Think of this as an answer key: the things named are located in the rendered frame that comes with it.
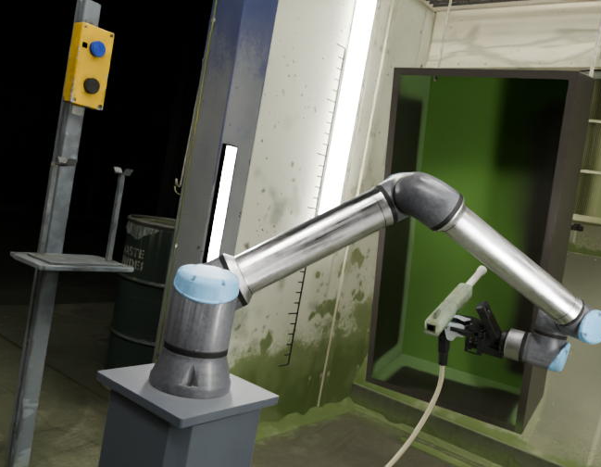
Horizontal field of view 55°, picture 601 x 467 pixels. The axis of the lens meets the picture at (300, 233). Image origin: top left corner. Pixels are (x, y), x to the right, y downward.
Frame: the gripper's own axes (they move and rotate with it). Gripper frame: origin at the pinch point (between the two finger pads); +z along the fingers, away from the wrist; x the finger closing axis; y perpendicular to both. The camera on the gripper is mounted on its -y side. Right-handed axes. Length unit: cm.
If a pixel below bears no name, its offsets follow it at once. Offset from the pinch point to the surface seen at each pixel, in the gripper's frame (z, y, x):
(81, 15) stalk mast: 121, -91, -23
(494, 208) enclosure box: 3, -16, 62
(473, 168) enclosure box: 13, -30, 65
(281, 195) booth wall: 87, -15, 38
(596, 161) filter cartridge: -23, -17, 144
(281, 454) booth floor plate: 63, 84, -4
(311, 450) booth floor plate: 57, 90, 9
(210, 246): 89, -8, -7
